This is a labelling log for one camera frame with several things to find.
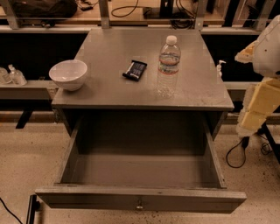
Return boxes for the white ceramic bowl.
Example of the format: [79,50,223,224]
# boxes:
[49,59,88,91]

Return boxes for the small white pump bottle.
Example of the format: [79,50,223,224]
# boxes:
[216,60,227,77]

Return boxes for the clear bottle far left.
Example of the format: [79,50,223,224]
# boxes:
[0,67,11,84]

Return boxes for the grey metal drawer cabinet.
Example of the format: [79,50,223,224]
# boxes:
[49,28,234,146]

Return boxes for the clear plastic water bottle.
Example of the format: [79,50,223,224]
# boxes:
[157,35,181,98]

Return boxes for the black snack bar wrapper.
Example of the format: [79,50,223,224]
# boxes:
[122,60,147,81]

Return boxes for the black stand leg front left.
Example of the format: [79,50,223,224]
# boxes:
[25,194,40,224]

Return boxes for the black cables on back bench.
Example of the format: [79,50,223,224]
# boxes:
[110,0,200,30]

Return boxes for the black cable front left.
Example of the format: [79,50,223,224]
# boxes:
[0,197,24,224]

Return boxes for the open grey top drawer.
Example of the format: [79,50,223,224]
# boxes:
[36,111,247,214]

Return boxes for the black bag on shelf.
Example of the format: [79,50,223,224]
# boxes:
[10,0,78,18]

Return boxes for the clear sanitizer bottle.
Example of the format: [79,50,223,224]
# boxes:
[8,64,27,86]

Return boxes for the black power cable on floor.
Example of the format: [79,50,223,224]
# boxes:
[226,128,274,169]

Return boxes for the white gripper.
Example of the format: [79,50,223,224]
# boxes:
[234,15,280,137]

